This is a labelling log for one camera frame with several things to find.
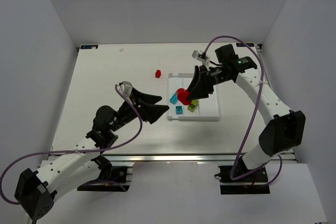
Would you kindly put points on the blue corner label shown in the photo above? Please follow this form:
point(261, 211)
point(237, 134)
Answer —
point(249, 44)
point(84, 47)

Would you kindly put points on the large red lego brick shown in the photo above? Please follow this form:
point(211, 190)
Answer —
point(182, 96)

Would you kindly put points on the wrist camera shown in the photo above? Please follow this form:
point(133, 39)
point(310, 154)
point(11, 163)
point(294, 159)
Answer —
point(125, 88)
point(202, 57)

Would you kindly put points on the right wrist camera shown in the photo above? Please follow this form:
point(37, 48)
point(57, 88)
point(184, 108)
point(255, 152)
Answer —
point(202, 57)

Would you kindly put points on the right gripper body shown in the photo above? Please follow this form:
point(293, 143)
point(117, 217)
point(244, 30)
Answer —
point(208, 78)

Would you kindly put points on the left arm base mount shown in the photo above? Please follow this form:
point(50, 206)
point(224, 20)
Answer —
point(111, 178)

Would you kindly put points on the blue long lego brick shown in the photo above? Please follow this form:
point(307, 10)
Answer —
point(174, 99)

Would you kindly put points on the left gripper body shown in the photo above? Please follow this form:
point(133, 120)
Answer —
point(136, 100)

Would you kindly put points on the white divided tray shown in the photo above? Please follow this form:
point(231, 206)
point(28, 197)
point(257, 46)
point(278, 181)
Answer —
point(207, 109)

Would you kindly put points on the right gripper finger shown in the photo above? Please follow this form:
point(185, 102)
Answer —
point(198, 71)
point(202, 90)

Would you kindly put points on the right blue corner label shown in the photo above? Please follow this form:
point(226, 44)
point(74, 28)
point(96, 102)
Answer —
point(249, 44)

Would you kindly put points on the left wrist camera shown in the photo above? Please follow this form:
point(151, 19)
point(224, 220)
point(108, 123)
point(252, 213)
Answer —
point(125, 88)

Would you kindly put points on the aluminium front rail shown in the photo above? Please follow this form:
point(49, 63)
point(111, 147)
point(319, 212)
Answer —
point(172, 158)

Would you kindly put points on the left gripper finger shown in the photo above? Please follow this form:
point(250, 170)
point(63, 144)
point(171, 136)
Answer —
point(138, 98)
point(152, 112)

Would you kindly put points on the small blue lego brick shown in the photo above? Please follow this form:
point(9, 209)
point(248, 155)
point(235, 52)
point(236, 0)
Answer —
point(179, 110)

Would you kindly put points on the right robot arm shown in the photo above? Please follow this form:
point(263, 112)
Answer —
point(284, 127)

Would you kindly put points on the right side rail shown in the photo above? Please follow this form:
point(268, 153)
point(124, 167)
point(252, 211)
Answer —
point(260, 54)

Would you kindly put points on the left blue corner label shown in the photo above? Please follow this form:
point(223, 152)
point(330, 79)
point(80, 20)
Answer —
point(84, 47)

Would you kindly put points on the small red lego brick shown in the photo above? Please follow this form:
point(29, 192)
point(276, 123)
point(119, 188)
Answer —
point(158, 73)

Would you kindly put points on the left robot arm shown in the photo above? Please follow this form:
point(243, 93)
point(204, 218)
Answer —
point(37, 191)

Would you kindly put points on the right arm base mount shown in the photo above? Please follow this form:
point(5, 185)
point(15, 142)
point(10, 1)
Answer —
point(250, 185)

